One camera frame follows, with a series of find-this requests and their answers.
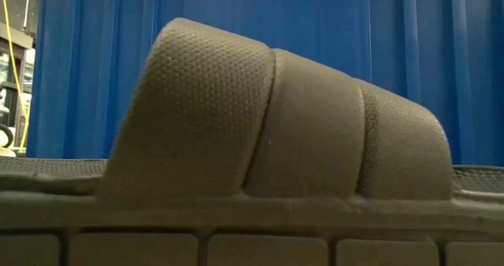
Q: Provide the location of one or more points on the blue plastic bin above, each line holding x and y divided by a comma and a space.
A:
315, 22

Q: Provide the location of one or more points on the background shelf unit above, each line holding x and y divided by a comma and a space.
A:
17, 35

